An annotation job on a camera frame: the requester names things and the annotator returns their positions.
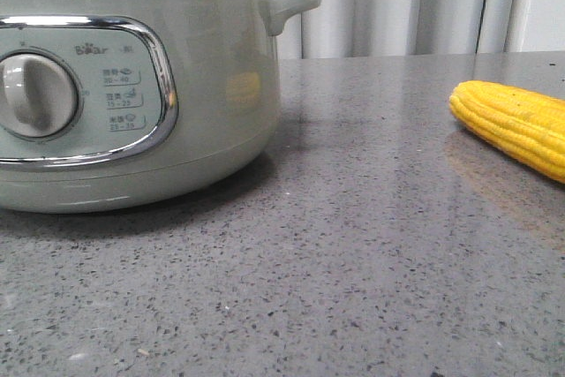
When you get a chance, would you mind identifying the yellow corn cob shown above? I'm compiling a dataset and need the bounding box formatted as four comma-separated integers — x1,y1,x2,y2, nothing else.
449,80,564,183

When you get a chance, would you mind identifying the pale green electric pot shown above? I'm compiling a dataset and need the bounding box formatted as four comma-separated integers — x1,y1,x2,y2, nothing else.
1,0,321,213

